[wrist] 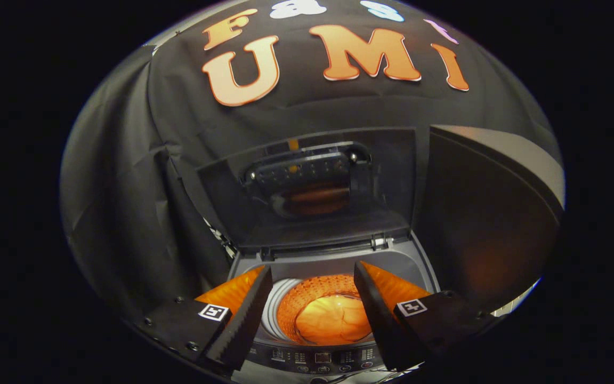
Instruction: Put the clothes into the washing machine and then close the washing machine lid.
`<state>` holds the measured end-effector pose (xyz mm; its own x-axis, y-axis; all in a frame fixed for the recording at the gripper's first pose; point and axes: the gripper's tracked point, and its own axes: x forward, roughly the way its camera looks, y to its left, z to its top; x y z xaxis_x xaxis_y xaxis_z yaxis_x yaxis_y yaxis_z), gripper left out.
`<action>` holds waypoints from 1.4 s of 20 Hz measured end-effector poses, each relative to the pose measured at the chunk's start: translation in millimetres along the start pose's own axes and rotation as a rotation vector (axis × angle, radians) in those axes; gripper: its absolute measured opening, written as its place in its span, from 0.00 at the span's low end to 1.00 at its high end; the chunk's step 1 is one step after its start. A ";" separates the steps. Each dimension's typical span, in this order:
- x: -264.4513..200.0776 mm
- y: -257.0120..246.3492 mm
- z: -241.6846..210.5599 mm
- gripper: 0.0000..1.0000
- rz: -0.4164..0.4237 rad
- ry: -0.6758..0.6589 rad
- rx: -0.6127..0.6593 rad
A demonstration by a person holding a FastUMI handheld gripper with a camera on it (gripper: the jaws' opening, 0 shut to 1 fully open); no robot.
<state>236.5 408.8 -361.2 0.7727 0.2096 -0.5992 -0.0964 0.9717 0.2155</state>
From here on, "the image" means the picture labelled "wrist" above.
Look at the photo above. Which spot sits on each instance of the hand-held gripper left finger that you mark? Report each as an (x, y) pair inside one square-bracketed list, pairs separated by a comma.
[(245, 325)]

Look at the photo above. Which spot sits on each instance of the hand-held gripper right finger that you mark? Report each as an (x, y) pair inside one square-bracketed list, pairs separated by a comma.
[(379, 320)]

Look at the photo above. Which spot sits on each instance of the yellow polo shirt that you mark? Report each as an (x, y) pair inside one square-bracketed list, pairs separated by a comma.
[(333, 320)]

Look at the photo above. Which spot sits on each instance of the grey washing machine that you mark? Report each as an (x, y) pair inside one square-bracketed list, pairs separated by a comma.
[(392, 261)]

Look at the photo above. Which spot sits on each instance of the white panel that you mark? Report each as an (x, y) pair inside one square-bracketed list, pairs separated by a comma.
[(520, 298)]

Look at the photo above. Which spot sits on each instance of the grey cabinet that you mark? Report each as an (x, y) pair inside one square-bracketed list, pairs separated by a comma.
[(477, 213)]

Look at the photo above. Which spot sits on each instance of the black backdrop cloth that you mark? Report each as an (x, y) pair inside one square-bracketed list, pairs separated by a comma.
[(126, 186)]

